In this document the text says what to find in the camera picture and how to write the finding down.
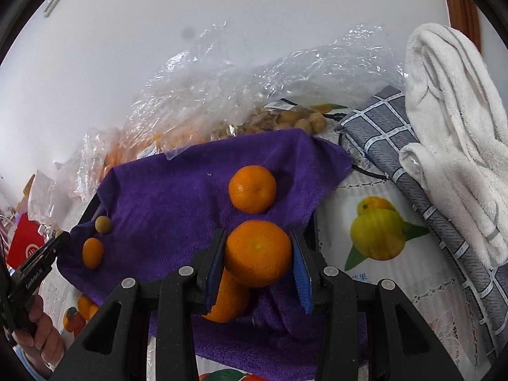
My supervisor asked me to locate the oval orange kumquat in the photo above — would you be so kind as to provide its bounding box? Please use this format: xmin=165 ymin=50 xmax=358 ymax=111
xmin=82 ymin=237 xmax=104 ymax=269

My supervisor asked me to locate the large orange mandarin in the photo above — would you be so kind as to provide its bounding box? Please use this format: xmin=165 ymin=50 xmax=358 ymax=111
xmin=225 ymin=220 xmax=292 ymax=287

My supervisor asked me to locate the white striped towel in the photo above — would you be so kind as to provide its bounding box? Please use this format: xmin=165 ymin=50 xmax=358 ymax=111
xmin=399 ymin=23 xmax=507 ymax=268

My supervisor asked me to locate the small green fruit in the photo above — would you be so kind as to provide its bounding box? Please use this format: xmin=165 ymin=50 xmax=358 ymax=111
xmin=95 ymin=215 xmax=112 ymax=234

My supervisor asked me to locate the brown wooden door frame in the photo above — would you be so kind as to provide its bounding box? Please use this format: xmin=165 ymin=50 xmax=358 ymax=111
xmin=446 ymin=0 xmax=481 ymax=51

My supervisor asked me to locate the red box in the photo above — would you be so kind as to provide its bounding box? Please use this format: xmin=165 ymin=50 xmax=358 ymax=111
xmin=6 ymin=213 xmax=44 ymax=269

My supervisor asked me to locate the purple towel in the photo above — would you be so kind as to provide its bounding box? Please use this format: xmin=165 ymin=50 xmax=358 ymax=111
xmin=57 ymin=129 xmax=351 ymax=380

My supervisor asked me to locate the grey checked cloth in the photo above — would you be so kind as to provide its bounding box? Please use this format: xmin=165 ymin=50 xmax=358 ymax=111
xmin=335 ymin=84 xmax=508 ymax=366

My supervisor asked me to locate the small clear plastic bag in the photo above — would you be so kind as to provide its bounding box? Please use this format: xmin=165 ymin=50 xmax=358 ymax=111
xmin=55 ymin=127 xmax=121 ymax=201

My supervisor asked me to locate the left hand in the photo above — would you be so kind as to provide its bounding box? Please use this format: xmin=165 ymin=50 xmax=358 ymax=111
xmin=12 ymin=295 xmax=65 ymax=380

